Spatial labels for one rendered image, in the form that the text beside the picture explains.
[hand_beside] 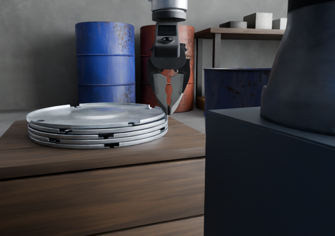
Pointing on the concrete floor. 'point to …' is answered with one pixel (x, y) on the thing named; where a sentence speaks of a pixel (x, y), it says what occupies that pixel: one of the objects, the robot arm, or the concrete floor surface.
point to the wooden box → (103, 186)
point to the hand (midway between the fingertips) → (168, 109)
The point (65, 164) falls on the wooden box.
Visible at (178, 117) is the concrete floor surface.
